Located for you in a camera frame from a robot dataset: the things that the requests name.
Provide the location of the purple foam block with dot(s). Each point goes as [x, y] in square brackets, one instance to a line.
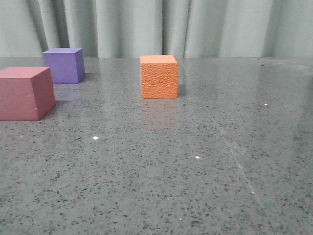
[67, 65]

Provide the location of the orange foam block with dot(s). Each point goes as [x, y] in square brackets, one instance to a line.
[158, 76]

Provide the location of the red foam block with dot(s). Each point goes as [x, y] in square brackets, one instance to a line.
[26, 93]

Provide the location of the pale green curtain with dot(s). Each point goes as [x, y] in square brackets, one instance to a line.
[183, 28]

